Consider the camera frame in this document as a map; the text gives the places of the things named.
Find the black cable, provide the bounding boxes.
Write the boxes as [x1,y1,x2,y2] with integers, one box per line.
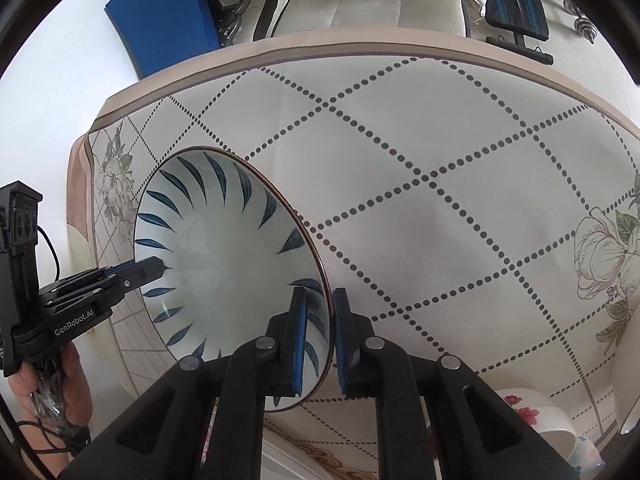
[14,224,94,456]

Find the white bowl blue dots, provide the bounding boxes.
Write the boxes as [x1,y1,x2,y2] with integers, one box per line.
[496,388,605,474]

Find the blue black workout bench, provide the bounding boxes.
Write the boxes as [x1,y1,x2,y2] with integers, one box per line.
[485,0,554,65]

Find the chrome dumbbell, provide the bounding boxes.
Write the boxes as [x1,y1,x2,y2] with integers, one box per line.
[563,0,598,44]

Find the checked floral tablecloth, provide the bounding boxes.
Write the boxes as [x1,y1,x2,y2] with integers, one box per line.
[87,38,639,479]

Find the white bowl dark rim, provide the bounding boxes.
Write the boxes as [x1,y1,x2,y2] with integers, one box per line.
[608,286,639,434]

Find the person left hand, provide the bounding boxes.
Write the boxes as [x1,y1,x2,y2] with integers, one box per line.
[6,343,94,438]

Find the blue leaf pattern plate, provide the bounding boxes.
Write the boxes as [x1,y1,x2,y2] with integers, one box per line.
[134,148,332,412]

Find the brown beige striped cloth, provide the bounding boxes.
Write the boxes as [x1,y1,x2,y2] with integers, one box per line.
[66,134,96,273]

